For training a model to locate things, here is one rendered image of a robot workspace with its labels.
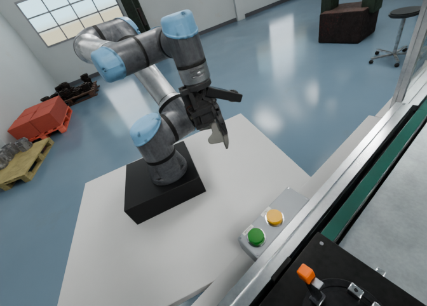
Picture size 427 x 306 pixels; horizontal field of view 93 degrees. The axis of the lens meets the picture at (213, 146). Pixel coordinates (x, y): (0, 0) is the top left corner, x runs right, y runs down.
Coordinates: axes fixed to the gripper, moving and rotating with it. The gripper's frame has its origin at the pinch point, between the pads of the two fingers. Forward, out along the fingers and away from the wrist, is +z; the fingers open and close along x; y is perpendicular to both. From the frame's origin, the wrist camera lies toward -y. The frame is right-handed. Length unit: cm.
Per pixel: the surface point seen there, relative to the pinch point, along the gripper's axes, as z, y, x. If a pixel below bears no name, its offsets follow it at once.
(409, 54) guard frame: -3, -71, 7
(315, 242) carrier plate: 11.8, -4.0, 34.7
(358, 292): 8.8, -2.4, 45.3
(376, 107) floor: 100, -190, -70
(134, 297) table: 24, 43, 18
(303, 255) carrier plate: 12.0, 0.0, 35.4
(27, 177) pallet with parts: 98, 219, -257
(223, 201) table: 22.2, 7.5, 4.5
